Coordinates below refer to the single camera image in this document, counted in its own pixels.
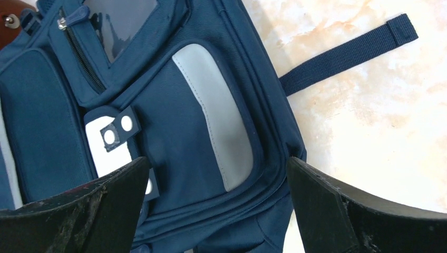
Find brown wooden metronome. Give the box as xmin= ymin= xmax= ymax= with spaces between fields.
xmin=1 ymin=0 xmax=36 ymax=50

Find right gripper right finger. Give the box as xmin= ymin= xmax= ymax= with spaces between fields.
xmin=287 ymin=157 xmax=446 ymax=252

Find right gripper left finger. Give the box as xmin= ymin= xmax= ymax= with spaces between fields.
xmin=1 ymin=157 xmax=150 ymax=252

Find navy blue backpack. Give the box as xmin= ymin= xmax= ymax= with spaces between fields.
xmin=1 ymin=1 xmax=418 ymax=252

